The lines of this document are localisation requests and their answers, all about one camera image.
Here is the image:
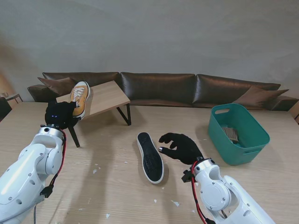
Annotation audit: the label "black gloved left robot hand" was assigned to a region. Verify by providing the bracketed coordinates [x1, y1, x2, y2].
[44, 100, 79, 130]

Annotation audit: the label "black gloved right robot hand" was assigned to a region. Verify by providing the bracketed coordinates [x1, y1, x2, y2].
[158, 132, 204, 166]

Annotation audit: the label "yellow canvas sneaker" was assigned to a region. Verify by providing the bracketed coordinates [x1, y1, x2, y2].
[69, 81, 91, 121]
[136, 132, 165, 184]

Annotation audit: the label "white handled brown bristle brush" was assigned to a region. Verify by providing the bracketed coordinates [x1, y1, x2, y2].
[221, 126, 239, 143]

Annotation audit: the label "brown sofa cushion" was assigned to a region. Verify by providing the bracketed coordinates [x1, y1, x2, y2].
[37, 77, 78, 96]
[233, 85, 290, 110]

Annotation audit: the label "small wooden bench black legs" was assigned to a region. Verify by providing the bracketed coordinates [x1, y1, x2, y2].
[56, 80, 131, 148]

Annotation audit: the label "small wooden side table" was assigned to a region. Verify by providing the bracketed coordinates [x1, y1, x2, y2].
[0, 92, 24, 105]

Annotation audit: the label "dark chair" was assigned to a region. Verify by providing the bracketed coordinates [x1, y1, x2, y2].
[0, 97, 13, 123]

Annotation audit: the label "green plastic basin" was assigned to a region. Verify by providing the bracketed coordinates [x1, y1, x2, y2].
[207, 103, 271, 166]

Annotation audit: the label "brown leather sofa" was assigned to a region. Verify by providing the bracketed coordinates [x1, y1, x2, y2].
[27, 71, 299, 112]

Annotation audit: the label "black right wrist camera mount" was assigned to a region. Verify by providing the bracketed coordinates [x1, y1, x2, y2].
[181, 169, 193, 183]

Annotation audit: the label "red black right arm cable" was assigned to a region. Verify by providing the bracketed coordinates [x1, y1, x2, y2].
[190, 162, 210, 224]

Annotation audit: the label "red black arm cable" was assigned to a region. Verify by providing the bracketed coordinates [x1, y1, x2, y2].
[190, 162, 210, 224]
[39, 129, 68, 199]

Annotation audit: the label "red black left arm cable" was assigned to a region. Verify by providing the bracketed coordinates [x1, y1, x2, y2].
[39, 129, 68, 199]

